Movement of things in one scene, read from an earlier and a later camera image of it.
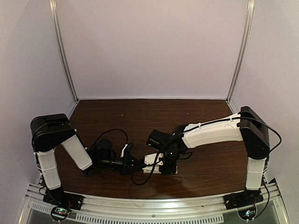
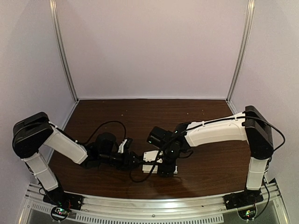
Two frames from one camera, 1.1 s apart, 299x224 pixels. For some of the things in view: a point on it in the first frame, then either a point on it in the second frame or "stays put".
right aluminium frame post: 249,25 stays put
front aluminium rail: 105,209 stays put
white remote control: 148,169 stays put
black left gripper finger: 135,163 → 138,157
